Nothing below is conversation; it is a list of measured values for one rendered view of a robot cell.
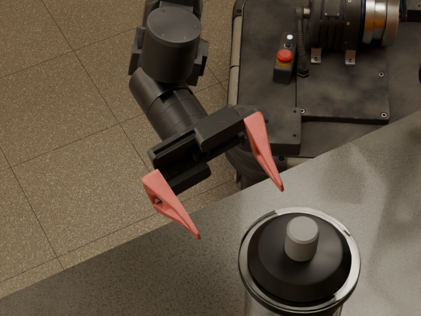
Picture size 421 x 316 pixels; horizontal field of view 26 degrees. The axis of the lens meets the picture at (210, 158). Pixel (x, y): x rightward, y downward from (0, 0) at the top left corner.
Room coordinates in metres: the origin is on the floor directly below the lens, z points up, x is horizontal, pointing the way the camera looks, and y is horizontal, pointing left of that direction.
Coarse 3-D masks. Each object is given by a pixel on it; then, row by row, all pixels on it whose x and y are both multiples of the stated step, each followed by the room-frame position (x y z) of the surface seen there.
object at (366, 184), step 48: (384, 144) 0.73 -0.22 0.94; (240, 192) 0.65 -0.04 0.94; (288, 192) 0.65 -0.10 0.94; (336, 192) 0.65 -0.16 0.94; (384, 192) 0.65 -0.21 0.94; (144, 240) 0.59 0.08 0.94; (192, 240) 0.59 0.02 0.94; (240, 240) 0.59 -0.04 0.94; (384, 240) 0.59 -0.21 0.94; (48, 288) 0.52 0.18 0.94; (96, 288) 0.52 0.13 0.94; (144, 288) 0.52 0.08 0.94; (192, 288) 0.52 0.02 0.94; (240, 288) 0.52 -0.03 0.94; (384, 288) 0.52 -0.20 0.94
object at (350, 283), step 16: (288, 208) 0.48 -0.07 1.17; (304, 208) 0.48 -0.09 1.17; (256, 224) 0.46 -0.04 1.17; (336, 224) 0.46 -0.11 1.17; (352, 240) 0.44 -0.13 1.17; (240, 256) 0.42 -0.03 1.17; (352, 256) 0.42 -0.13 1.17; (352, 272) 0.41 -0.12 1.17; (256, 288) 0.39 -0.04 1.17; (352, 288) 0.39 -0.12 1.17; (256, 304) 0.40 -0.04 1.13; (272, 304) 0.38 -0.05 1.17; (288, 304) 0.38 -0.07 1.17; (304, 304) 0.38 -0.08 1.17; (320, 304) 0.38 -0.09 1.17
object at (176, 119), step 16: (176, 96) 0.64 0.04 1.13; (192, 96) 0.65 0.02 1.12; (160, 112) 0.63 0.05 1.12; (176, 112) 0.62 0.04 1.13; (192, 112) 0.62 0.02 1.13; (160, 128) 0.62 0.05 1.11; (176, 128) 0.61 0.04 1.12; (192, 128) 0.60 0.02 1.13; (160, 144) 0.58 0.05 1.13; (176, 144) 0.58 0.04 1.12; (192, 144) 0.60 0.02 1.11; (224, 144) 0.61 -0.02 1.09; (160, 160) 0.57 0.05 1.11; (176, 160) 0.59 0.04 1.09; (208, 160) 0.60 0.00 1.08
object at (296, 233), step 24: (288, 216) 0.46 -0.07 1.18; (312, 216) 0.46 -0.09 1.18; (264, 240) 0.43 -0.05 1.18; (288, 240) 0.42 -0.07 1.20; (312, 240) 0.41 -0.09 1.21; (336, 240) 0.43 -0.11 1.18; (264, 264) 0.41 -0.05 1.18; (288, 264) 0.41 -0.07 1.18; (312, 264) 0.41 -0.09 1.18; (336, 264) 0.41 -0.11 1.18; (264, 288) 0.39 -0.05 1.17; (288, 288) 0.39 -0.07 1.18; (312, 288) 0.39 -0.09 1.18; (336, 288) 0.39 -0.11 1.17
